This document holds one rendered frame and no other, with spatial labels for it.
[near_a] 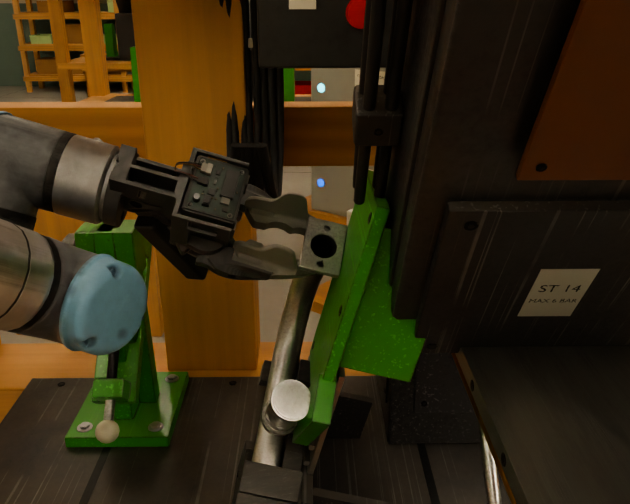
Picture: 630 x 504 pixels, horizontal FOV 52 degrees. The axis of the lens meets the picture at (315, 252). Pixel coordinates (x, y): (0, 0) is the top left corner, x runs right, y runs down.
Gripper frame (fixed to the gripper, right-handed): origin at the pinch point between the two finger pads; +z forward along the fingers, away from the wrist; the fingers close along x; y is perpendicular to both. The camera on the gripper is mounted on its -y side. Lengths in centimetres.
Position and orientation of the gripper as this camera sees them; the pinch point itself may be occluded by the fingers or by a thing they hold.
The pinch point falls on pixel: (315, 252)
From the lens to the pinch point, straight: 64.3
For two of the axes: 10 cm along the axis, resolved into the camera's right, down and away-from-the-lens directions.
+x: 1.9, -8.9, 4.1
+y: 2.3, -3.6, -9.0
